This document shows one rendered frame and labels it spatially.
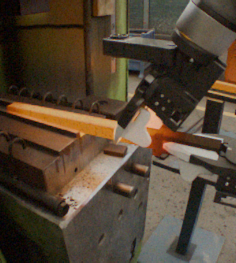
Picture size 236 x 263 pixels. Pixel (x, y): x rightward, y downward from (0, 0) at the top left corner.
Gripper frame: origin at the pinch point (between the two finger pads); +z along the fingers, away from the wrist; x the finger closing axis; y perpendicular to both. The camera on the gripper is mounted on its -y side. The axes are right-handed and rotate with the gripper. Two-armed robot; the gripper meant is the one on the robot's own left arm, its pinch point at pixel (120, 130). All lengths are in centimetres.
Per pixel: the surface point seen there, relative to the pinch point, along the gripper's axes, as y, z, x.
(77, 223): 4.7, 11.6, -12.5
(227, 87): 14, -1, 55
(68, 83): -24.9, 16.9, 22.7
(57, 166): -4.3, 7.9, -8.8
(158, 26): -203, 183, 745
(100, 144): -2.9, 10.5, 5.0
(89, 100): -13.5, 11.2, 15.6
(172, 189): 37, 96, 104
